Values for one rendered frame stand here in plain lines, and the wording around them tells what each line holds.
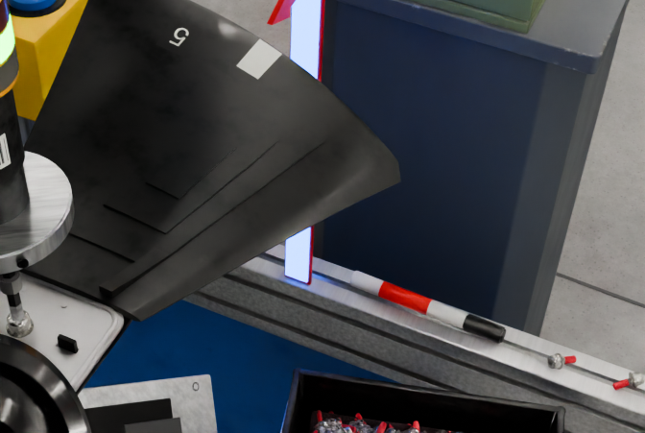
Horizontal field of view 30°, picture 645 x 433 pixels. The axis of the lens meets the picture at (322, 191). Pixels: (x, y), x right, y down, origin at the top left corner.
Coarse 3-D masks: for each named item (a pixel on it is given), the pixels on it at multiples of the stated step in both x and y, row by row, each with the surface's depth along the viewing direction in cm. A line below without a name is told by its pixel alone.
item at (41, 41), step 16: (64, 0) 98; (80, 0) 99; (16, 16) 96; (32, 16) 96; (48, 16) 97; (64, 16) 97; (80, 16) 99; (16, 32) 95; (32, 32) 95; (48, 32) 96; (64, 32) 98; (16, 48) 95; (32, 48) 95; (48, 48) 96; (64, 48) 99; (32, 64) 96; (48, 64) 97; (32, 80) 97; (48, 80) 98; (16, 96) 99; (32, 96) 99; (32, 112) 100
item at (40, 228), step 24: (24, 168) 55; (48, 168) 55; (48, 192) 54; (24, 216) 53; (48, 216) 53; (72, 216) 54; (0, 240) 52; (24, 240) 52; (48, 240) 53; (0, 264) 52; (24, 264) 52
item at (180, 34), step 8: (176, 24) 75; (184, 24) 75; (168, 32) 74; (176, 32) 75; (184, 32) 75; (192, 32) 75; (200, 32) 75; (160, 40) 74; (168, 40) 74; (176, 40) 74; (184, 40) 74; (192, 40) 75; (168, 48) 74; (176, 48) 74; (184, 48) 74
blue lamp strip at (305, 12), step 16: (304, 0) 84; (320, 0) 84; (304, 16) 85; (304, 32) 86; (304, 48) 87; (304, 64) 88; (288, 240) 102; (304, 240) 101; (288, 256) 103; (304, 256) 103; (288, 272) 105; (304, 272) 104
